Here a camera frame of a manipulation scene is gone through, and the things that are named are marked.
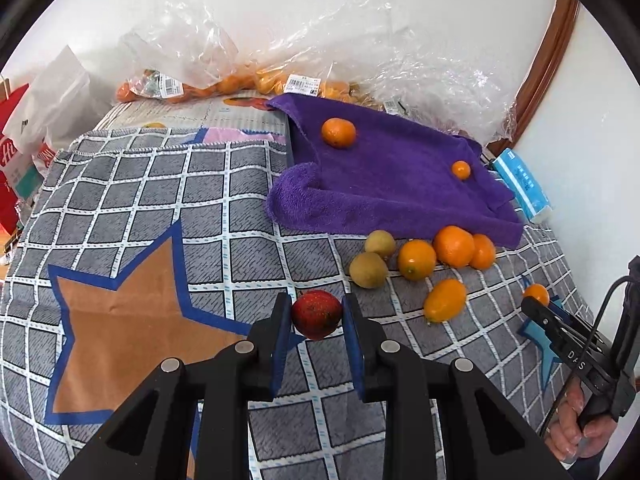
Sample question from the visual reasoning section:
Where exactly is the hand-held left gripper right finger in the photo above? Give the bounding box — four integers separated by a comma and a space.
342, 292, 571, 480

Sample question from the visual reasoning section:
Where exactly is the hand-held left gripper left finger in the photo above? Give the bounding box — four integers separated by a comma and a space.
60, 292, 293, 480

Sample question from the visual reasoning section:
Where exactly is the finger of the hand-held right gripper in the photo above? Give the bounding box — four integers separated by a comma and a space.
521, 297, 601, 357
548, 293, 601, 345

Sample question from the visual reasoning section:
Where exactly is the red round fruit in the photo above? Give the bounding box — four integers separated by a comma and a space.
291, 290, 344, 341

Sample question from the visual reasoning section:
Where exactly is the green-brown kiwi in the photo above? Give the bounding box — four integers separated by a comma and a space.
364, 230, 397, 259
348, 252, 390, 289

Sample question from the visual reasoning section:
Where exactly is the oblong orange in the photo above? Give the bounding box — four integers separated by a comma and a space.
423, 279, 468, 324

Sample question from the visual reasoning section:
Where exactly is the large round orange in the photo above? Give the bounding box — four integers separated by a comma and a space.
321, 117, 357, 149
433, 225, 476, 269

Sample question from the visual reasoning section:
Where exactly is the person's right hand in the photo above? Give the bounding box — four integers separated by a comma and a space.
545, 384, 617, 462

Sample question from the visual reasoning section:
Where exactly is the blue tissue pack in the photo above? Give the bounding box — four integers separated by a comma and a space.
492, 149, 553, 224

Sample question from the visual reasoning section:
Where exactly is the purple towel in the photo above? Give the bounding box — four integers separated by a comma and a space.
266, 92, 524, 250

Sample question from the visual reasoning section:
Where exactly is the grey checked star tablecloth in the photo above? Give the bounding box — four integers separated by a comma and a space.
0, 127, 596, 480

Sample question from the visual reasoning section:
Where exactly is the printed cartoon sheet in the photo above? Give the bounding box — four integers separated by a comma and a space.
106, 94, 292, 147

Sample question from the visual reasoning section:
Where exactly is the clear bag of red fruit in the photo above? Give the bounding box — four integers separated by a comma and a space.
380, 50, 518, 145

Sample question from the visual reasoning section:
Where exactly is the clear bag of oranges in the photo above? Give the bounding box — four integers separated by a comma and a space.
116, 10, 241, 106
220, 57, 353, 103

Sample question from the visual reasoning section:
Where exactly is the crumpled clear plastic bag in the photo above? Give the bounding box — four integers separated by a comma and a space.
250, 0, 416, 111

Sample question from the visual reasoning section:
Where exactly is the white plastic bag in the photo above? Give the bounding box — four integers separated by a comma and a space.
15, 45, 112, 142

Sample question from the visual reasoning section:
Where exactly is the red paper bag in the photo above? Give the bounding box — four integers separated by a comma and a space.
0, 84, 56, 231

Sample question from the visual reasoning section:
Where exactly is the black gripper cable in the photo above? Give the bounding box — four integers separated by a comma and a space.
539, 274, 632, 436

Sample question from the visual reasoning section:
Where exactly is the brown wooden door frame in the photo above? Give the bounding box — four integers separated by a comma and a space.
487, 0, 581, 158

